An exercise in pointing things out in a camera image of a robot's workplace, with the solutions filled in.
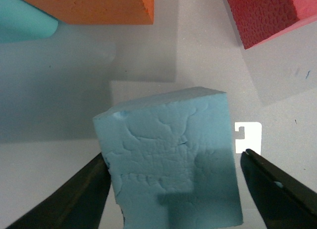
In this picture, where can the orange foam cube left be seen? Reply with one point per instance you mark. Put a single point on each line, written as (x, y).
(99, 12)

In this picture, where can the teal plastic bin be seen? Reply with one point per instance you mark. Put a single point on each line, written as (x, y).
(20, 21)

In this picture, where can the red foam cube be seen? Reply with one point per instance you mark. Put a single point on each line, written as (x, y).
(259, 21)

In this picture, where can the light blue foam cube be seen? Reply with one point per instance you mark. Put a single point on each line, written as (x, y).
(171, 161)

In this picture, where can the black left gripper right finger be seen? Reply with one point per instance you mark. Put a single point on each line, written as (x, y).
(282, 201)

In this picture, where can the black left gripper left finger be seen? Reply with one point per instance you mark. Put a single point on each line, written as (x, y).
(78, 204)

